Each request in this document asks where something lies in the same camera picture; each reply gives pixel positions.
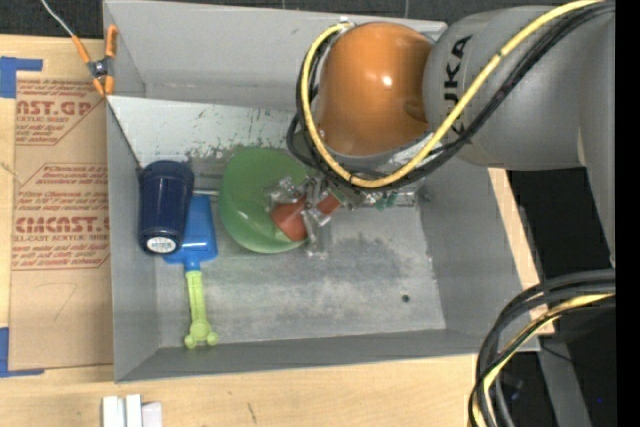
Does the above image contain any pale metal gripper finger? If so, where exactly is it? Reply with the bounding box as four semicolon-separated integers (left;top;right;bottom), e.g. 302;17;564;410
267;175;305;207
302;208;332;258

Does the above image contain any red-brown block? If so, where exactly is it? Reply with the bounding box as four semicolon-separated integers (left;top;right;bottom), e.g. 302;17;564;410
271;192;342;242

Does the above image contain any green bowl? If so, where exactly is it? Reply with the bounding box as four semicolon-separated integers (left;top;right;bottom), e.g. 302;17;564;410
218;147;322;255

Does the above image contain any grey metal bin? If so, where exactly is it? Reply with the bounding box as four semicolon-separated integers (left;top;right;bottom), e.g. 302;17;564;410
102;0;542;384

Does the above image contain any dark blue cup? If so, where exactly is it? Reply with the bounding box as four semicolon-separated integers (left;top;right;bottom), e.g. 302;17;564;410
136;159;196;257

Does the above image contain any brown cardboard board red print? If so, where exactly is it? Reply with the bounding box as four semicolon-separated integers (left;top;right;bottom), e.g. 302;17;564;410
0;33;116;379

